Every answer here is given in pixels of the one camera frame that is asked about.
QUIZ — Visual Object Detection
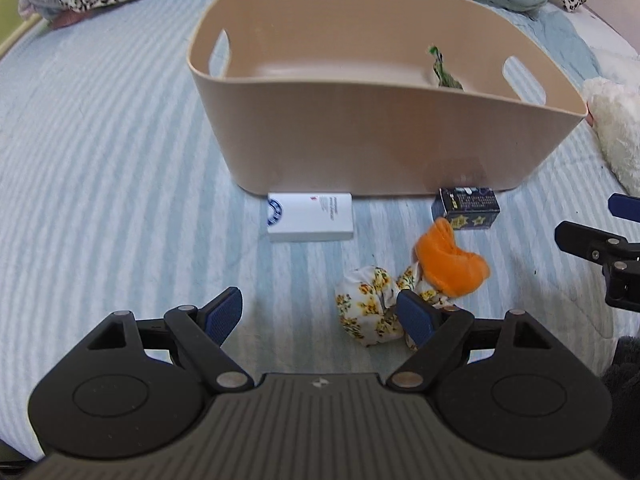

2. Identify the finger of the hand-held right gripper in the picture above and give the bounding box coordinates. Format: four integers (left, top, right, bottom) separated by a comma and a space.
555, 220, 640, 313
608, 193, 640, 222

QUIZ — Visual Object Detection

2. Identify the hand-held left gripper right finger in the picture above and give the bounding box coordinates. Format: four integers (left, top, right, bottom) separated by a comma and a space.
387, 289, 556, 392

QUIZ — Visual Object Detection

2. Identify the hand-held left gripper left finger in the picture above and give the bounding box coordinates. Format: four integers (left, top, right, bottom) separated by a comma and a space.
87, 287, 254, 395

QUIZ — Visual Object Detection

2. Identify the floral white cloth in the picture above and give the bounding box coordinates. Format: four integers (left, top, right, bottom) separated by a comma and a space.
335, 264, 458, 352

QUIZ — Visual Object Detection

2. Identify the beige plastic basket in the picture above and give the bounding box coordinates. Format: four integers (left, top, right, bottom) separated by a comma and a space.
187, 0, 588, 198

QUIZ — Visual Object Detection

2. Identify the orange cloth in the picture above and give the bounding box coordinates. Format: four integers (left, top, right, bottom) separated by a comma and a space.
413, 217, 491, 297

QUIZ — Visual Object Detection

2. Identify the white plush toy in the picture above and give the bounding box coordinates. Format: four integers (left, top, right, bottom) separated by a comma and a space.
582, 76, 640, 197

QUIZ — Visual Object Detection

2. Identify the dark blue starred box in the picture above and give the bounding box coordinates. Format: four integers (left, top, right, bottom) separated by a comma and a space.
431, 186, 501, 231

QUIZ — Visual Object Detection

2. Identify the white box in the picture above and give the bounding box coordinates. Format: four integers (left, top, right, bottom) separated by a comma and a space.
266, 192, 355, 244

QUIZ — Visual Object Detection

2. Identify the dark fuzzy cloth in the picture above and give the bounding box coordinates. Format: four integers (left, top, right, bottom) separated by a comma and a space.
597, 334, 640, 480

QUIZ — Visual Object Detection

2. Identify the blue striped bedsheet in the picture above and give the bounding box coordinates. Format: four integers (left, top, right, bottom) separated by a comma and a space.
0, 0, 640, 466

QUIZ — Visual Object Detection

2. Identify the green patterned cloth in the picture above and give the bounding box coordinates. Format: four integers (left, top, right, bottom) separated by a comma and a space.
426, 45, 466, 92

